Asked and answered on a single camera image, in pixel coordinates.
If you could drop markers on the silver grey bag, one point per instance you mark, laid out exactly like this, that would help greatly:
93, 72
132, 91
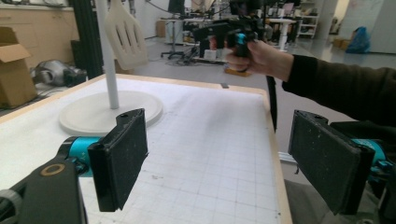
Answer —
56, 73

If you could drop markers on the open cardboard box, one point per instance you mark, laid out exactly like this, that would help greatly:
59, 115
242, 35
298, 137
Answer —
14, 74

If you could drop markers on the white hook stand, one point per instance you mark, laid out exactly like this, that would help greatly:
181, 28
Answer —
111, 84

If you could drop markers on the grey tape piece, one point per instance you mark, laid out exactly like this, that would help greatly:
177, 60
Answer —
224, 85

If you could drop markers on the black metal frame stand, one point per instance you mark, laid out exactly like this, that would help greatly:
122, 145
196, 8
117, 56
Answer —
88, 37

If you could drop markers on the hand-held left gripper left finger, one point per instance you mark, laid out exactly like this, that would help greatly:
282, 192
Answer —
120, 161

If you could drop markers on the blue plastic bag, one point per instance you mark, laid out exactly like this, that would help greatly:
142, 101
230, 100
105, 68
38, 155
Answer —
358, 40

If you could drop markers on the white standing desk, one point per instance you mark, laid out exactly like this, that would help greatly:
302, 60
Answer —
283, 31

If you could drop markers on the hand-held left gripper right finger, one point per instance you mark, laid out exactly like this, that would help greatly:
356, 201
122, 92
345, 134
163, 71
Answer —
327, 161

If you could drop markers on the white grid mat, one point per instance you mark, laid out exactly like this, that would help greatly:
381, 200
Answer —
202, 140

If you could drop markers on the beige slotted spatula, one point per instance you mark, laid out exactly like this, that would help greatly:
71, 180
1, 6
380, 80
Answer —
134, 57

